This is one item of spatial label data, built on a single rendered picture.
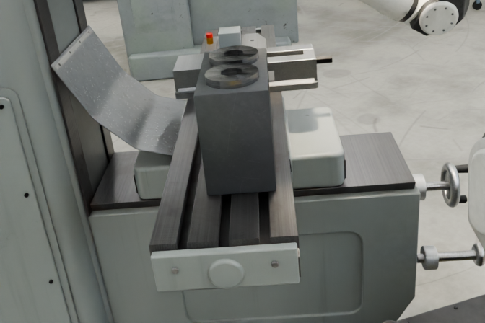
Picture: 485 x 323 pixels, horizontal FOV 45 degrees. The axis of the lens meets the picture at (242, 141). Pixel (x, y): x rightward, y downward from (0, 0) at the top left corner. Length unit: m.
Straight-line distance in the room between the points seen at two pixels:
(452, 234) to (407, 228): 1.08
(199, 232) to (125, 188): 0.59
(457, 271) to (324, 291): 0.89
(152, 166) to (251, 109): 0.50
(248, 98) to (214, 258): 0.25
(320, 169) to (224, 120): 0.47
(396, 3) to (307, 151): 0.38
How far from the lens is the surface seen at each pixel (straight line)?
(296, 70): 1.41
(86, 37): 1.53
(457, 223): 2.61
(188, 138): 1.22
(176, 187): 1.05
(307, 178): 1.37
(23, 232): 1.46
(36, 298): 1.56
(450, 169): 1.58
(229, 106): 0.93
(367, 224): 1.44
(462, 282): 2.31
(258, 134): 0.95
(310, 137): 1.43
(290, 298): 1.57
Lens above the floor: 1.46
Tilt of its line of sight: 26 degrees down
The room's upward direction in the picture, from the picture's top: 6 degrees counter-clockwise
